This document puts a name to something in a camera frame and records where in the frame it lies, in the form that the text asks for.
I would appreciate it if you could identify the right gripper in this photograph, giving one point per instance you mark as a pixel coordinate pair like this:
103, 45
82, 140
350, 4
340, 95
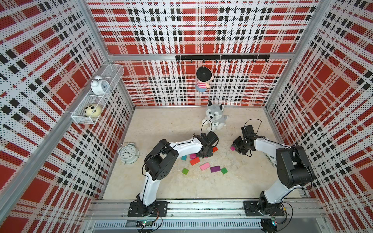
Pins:
235, 144

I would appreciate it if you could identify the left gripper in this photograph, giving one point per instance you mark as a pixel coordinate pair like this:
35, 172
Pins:
209, 154

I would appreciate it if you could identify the purple rectangular block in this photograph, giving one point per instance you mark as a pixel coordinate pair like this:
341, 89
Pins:
215, 169

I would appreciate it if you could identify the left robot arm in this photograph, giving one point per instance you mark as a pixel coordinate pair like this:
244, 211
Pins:
159, 162

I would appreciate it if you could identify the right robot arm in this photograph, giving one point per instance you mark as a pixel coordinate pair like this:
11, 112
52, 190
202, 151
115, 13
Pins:
294, 170

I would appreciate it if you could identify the magenta block left group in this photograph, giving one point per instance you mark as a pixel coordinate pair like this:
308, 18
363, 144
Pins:
192, 156

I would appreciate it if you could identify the orange red block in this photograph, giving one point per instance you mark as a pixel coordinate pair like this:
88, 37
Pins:
195, 161

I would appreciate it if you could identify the light pink block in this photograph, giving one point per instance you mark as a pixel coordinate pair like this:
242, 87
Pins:
204, 166

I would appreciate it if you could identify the grey husky plush toy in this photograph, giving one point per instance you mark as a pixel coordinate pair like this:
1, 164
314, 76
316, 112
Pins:
215, 118

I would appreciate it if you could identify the white alarm clock on table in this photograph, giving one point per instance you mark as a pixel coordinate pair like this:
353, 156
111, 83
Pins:
128, 153

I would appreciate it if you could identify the right electronics board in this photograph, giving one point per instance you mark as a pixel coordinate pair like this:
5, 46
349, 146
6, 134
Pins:
269, 225

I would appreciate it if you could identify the electronics board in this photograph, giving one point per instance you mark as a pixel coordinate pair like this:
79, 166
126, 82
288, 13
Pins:
144, 224
269, 225

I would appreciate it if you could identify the left electronics board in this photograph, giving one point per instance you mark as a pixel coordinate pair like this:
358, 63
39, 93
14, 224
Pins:
144, 224

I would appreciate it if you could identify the panda face ball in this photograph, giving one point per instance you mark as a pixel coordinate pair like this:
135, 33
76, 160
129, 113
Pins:
93, 110

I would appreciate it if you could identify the white alarm clock on shelf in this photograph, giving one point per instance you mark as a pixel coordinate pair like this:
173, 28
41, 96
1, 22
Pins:
100, 86

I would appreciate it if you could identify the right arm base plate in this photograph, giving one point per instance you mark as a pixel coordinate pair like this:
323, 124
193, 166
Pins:
261, 208

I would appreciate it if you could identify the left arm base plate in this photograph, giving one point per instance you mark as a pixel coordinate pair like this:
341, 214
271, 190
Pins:
138, 209

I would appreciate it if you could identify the black hook rail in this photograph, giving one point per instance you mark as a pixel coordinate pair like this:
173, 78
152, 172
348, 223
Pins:
240, 57

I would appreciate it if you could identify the white wire shelf basket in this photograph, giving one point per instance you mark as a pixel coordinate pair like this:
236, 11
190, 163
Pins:
110, 72

